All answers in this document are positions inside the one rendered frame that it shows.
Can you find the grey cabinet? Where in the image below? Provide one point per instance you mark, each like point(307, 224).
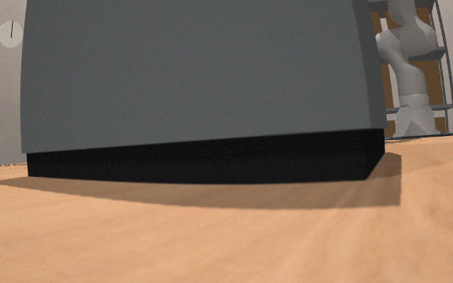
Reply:
point(201, 92)

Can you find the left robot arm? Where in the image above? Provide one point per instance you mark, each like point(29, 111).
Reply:
point(415, 117)

